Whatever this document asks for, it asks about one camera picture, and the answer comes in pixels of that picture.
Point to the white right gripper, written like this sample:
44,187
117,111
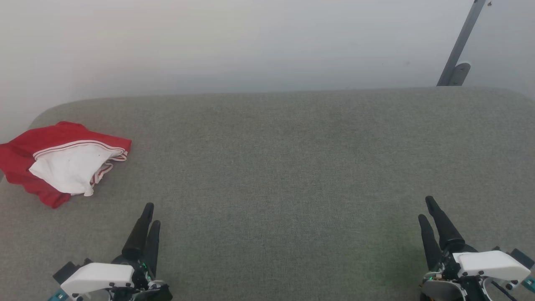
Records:
489,263

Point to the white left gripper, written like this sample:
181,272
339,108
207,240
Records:
100,276

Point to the red and white basketball jersey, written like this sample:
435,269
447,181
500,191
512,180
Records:
50,136

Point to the grey fabric sofa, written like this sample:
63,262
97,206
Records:
271,167

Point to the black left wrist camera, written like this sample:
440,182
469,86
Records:
66,270

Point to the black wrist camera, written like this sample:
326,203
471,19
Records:
522,257
66,270

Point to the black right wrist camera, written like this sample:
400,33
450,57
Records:
522,257

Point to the teal right camera connector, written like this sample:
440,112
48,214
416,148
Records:
530,284

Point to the teal camera connector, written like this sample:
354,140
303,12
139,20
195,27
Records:
530,284
57,296

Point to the teal left camera connector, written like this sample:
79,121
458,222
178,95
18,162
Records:
57,296

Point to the grey metal mount plate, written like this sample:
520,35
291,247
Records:
460,73

